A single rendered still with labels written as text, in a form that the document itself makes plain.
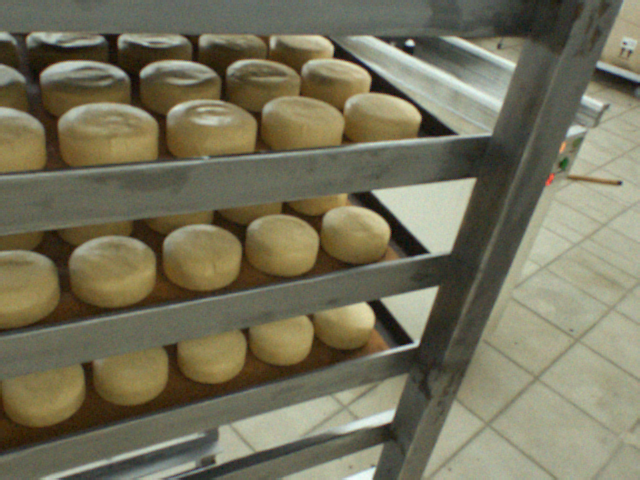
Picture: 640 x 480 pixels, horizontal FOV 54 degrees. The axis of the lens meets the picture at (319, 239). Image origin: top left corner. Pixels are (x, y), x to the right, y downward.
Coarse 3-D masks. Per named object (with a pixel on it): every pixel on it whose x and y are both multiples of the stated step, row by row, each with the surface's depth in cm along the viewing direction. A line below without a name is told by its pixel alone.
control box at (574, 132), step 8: (576, 128) 156; (584, 128) 157; (568, 136) 151; (576, 136) 154; (584, 136) 157; (568, 144) 154; (560, 152) 153; (568, 152) 156; (576, 152) 159; (560, 160) 156; (552, 168) 155; (568, 168) 161; (560, 176) 161
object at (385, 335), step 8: (368, 304) 55; (376, 304) 54; (384, 304) 53; (376, 312) 54; (384, 312) 53; (376, 320) 54; (384, 320) 54; (392, 320) 52; (376, 328) 53; (384, 328) 53; (392, 328) 53; (400, 328) 52; (384, 336) 52; (392, 336) 52; (400, 336) 52; (408, 336) 51; (392, 344) 51; (400, 344) 52; (408, 344) 51
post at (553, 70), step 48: (576, 0) 31; (528, 48) 34; (576, 48) 33; (528, 96) 35; (576, 96) 35; (528, 144) 35; (480, 192) 39; (528, 192) 38; (480, 240) 40; (480, 288) 42; (432, 336) 46; (480, 336) 46; (432, 384) 47; (432, 432) 51
